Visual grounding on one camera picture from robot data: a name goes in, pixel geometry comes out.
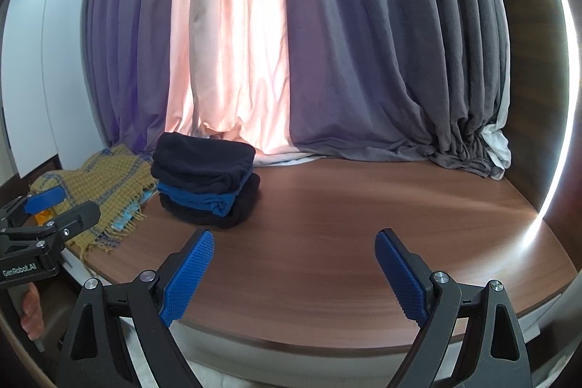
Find pink curtain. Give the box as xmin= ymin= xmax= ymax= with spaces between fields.
xmin=164 ymin=0 xmax=301 ymax=167

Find long LED light strip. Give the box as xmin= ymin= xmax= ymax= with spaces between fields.
xmin=534 ymin=0 xmax=573 ymax=225

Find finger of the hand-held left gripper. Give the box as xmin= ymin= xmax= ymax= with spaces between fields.
xmin=44 ymin=200 xmax=101 ymax=242
xmin=0 ymin=187 xmax=67 ymax=229

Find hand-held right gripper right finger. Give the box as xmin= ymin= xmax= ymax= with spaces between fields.
xmin=374 ymin=228 xmax=533 ymax=388

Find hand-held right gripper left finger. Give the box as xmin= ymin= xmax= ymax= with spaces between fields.
xmin=57 ymin=229 xmax=215 ymax=388

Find white sheer curtain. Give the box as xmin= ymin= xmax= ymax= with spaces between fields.
xmin=479 ymin=88 xmax=512 ymax=180

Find wide grey curtain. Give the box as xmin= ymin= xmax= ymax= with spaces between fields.
xmin=275 ymin=0 xmax=509 ymax=180

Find navy blue pants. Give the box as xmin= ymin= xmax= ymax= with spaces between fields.
xmin=151 ymin=132 xmax=255 ymax=192

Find yellow plaid fringed blanket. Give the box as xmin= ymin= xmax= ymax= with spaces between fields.
xmin=29 ymin=144 xmax=155 ymax=264

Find white wardrobe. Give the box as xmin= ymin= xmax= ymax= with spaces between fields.
xmin=0 ymin=0 xmax=110 ymax=180

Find black folded pants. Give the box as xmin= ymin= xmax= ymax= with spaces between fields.
xmin=159 ymin=173 xmax=262 ymax=229

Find person's left hand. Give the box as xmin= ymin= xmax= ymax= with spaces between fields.
xmin=20 ymin=281 xmax=45 ymax=342

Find bright blue folded pants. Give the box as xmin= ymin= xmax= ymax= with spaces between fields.
xmin=157 ymin=174 xmax=252 ymax=217

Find narrow grey curtain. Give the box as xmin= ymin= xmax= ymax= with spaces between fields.
xmin=84 ymin=0 xmax=189 ymax=155

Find light blue cloth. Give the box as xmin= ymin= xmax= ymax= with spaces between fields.
xmin=110 ymin=192 xmax=150 ymax=231

